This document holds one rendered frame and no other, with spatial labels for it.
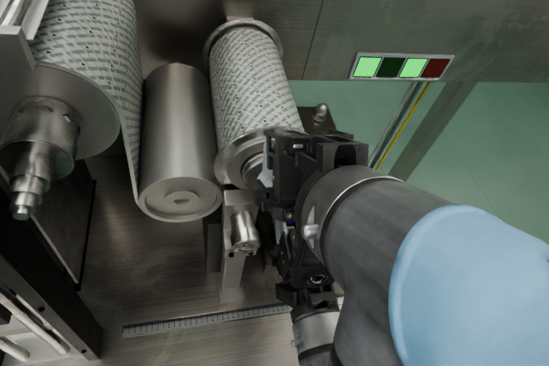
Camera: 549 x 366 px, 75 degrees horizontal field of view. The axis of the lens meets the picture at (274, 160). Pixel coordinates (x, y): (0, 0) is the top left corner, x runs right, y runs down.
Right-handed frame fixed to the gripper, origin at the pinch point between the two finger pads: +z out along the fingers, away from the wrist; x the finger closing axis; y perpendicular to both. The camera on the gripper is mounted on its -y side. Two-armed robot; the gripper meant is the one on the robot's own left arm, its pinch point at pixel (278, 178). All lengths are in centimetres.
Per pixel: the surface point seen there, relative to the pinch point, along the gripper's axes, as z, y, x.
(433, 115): 70, 3, -77
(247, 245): 2.0, -9.6, 3.7
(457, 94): 60, 10, -78
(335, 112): 195, -3, -93
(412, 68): 33, 17, -41
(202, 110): 17.2, 8.0, 8.5
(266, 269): 24.1, -25.3, -3.8
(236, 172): 4.3, 0.1, 4.8
